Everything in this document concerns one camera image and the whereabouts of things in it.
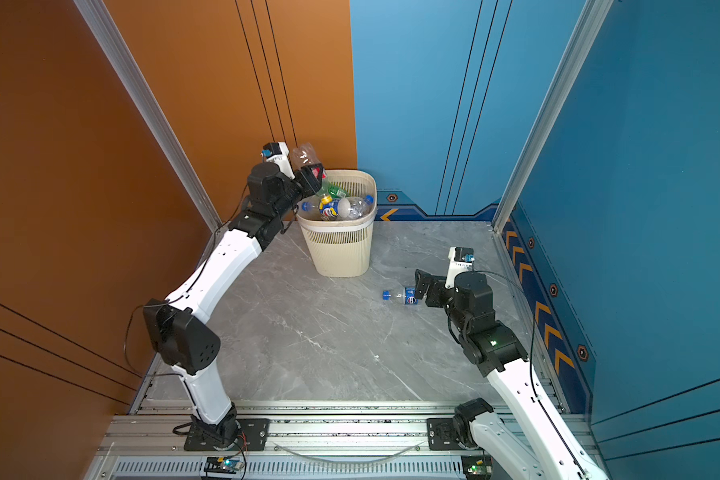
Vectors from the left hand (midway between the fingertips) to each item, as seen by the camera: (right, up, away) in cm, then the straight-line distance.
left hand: (318, 163), depth 76 cm
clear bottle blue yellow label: (0, -10, +8) cm, 13 cm away
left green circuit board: (-21, -74, -5) cm, 77 cm away
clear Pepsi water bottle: (+25, -37, +18) cm, 48 cm away
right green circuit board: (+39, -74, -5) cm, 84 cm away
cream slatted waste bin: (+5, -22, +16) cm, 28 cm away
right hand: (+28, -28, -4) cm, 40 cm away
